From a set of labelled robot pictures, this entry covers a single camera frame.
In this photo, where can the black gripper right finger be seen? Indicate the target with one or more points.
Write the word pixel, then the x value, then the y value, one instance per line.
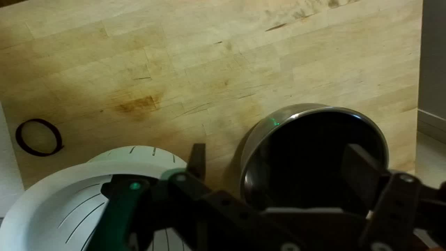
pixel 366 173

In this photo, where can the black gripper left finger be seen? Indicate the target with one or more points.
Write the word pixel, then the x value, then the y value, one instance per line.
pixel 197 160

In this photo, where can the white plastic colander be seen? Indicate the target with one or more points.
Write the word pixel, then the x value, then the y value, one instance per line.
pixel 62 210

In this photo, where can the stainless steel mixing bowl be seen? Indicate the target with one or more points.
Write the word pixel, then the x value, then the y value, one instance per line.
pixel 295 155

